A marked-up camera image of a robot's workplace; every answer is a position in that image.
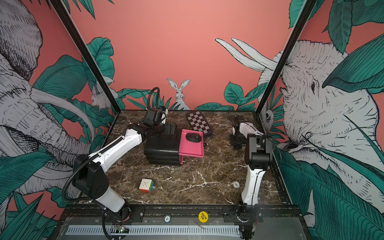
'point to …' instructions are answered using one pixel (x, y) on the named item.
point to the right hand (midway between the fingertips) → (236, 140)
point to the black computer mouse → (193, 137)
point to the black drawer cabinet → (163, 150)
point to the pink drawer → (191, 143)
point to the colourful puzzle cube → (146, 185)
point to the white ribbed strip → (158, 230)
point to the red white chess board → (198, 122)
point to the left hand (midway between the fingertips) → (172, 124)
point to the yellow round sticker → (203, 216)
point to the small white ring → (236, 184)
